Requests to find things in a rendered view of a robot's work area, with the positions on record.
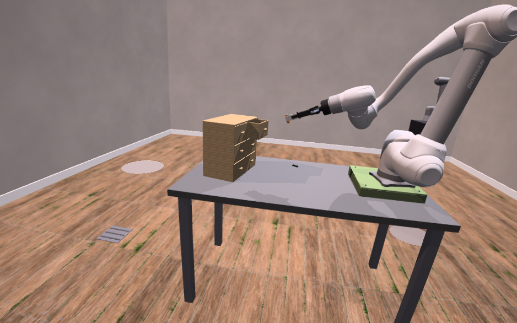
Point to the small wooden chest of drawers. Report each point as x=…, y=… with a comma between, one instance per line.
x=218, y=146

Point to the brown wooden drawer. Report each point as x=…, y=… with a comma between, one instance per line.
x=258, y=129
x=240, y=132
x=239, y=150
x=239, y=168
x=250, y=160
x=251, y=145

